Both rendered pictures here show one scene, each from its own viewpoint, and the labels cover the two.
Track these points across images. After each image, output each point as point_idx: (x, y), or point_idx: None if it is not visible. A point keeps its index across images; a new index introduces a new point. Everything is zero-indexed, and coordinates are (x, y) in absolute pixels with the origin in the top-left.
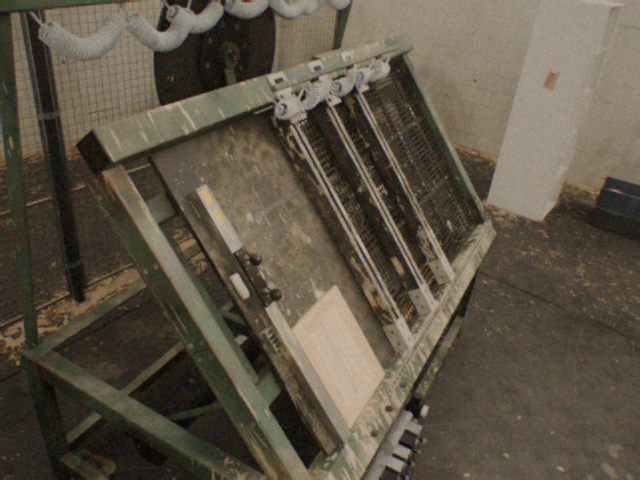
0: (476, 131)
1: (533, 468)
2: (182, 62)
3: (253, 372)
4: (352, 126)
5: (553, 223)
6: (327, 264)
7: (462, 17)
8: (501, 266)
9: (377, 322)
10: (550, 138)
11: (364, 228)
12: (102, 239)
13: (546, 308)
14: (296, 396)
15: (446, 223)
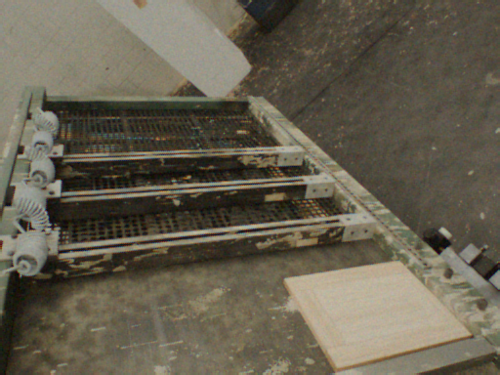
0: (151, 87)
1: (491, 153)
2: None
3: None
4: (98, 182)
5: (257, 59)
6: (255, 278)
7: (44, 51)
8: (280, 112)
9: (335, 245)
10: (187, 25)
11: (222, 216)
12: None
13: (333, 90)
14: None
15: (239, 134)
